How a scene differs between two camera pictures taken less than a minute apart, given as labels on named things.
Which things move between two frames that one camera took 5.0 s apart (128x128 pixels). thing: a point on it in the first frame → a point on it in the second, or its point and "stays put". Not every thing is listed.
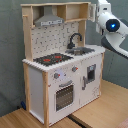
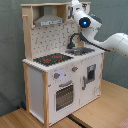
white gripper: (103, 15) → (76, 11)
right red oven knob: (74, 69) stays put
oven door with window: (64, 95) stays put
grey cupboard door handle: (83, 88) stays put
